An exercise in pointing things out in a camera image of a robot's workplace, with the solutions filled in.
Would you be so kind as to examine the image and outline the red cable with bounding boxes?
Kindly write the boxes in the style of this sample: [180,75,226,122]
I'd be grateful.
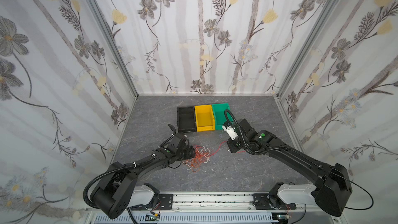
[205,140,246,158]

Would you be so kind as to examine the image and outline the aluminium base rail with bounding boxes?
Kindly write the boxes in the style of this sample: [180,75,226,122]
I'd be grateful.
[80,192,347,224]

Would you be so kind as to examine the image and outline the yellow plastic bin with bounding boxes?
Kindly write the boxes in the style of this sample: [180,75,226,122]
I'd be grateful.
[194,105,215,132]

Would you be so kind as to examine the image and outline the red orange white cables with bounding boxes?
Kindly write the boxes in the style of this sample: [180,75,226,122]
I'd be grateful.
[182,144,212,172]

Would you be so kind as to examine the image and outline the black plastic bin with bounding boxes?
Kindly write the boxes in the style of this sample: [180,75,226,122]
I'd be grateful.
[177,106,197,133]

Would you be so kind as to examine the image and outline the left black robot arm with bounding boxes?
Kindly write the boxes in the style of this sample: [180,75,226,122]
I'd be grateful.
[83,124,195,219]

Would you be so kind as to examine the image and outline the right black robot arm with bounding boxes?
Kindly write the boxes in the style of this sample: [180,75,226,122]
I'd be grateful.
[223,110,354,217]

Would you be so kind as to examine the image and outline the green plastic bin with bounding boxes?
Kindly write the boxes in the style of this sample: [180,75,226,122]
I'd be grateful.
[211,103,230,130]

